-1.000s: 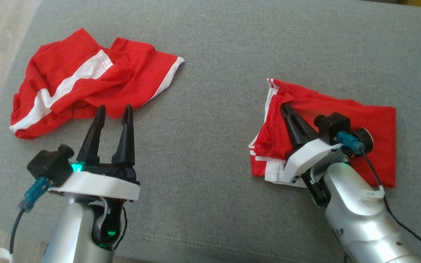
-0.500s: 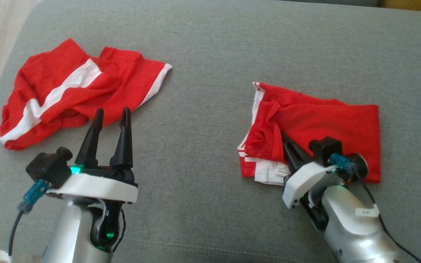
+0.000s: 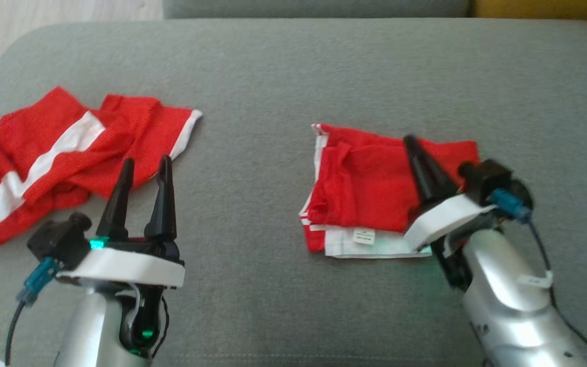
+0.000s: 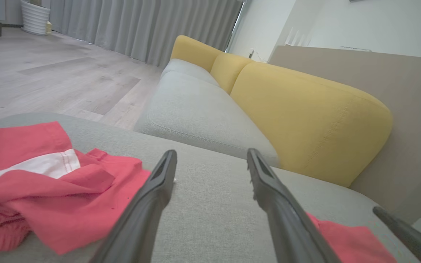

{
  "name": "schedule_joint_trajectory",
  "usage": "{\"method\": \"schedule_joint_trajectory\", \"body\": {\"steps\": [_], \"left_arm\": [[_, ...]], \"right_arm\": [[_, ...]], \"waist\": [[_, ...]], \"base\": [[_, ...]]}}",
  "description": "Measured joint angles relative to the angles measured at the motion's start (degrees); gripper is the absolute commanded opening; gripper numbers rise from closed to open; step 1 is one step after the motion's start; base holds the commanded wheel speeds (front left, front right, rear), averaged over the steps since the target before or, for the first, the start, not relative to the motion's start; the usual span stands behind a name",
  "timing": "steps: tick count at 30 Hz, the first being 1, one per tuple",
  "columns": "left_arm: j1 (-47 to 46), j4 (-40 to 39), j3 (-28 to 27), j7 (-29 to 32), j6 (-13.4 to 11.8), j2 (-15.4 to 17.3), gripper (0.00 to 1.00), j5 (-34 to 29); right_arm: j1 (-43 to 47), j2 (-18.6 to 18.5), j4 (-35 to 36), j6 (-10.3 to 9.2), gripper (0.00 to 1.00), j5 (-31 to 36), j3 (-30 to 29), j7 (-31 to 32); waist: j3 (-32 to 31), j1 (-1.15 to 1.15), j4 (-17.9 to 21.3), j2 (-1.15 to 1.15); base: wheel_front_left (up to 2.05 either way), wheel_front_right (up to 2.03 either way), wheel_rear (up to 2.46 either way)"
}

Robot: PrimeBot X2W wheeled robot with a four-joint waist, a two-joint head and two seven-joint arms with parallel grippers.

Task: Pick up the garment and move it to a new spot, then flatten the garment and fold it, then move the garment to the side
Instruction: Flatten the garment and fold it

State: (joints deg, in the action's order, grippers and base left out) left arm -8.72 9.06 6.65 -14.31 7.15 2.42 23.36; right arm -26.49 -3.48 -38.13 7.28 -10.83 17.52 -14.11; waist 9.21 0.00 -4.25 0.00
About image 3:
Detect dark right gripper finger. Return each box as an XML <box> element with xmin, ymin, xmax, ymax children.
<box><xmin>404</xmin><ymin>136</ymin><xmax>439</xmax><ymax>205</ymax></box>
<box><xmin>410</xmin><ymin>136</ymin><xmax>460</xmax><ymax>199</ymax></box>

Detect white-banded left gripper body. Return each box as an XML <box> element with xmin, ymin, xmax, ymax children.
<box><xmin>57</xmin><ymin>235</ymin><xmax>186</xmax><ymax>289</ymax></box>

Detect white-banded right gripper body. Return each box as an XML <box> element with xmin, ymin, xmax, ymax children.
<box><xmin>404</xmin><ymin>193</ymin><xmax>497</xmax><ymax>251</ymax></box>

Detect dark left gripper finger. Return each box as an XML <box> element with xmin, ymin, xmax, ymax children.
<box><xmin>96</xmin><ymin>157</ymin><xmax>136</xmax><ymax>240</ymax></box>
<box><xmin>144</xmin><ymin>154</ymin><xmax>178</xmax><ymax>241</ymax></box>

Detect red white-trimmed jersey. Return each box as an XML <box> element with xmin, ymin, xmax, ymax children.
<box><xmin>299</xmin><ymin>122</ymin><xmax>480</xmax><ymax>259</ymax></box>

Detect red shorts with white stripe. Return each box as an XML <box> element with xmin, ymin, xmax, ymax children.
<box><xmin>0</xmin><ymin>86</ymin><xmax>203</xmax><ymax>248</ymax></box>

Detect large yellow sofa backrest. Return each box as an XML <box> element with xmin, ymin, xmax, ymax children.
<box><xmin>472</xmin><ymin>0</ymin><xmax>587</xmax><ymax>22</ymax></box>

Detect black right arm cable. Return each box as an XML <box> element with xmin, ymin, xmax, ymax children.
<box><xmin>491</xmin><ymin>189</ymin><xmax>587</xmax><ymax>367</ymax></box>

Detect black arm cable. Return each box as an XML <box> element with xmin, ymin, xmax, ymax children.
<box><xmin>4</xmin><ymin>257</ymin><xmax>62</xmax><ymax>367</ymax></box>
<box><xmin>491</xmin><ymin>189</ymin><xmax>587</xmax><ymax>367</ymax></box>

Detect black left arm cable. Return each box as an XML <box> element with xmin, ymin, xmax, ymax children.
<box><xmin>4</xmin><ymin>257</ymin><xmax>62</xmax><ymax>367</ymax></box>

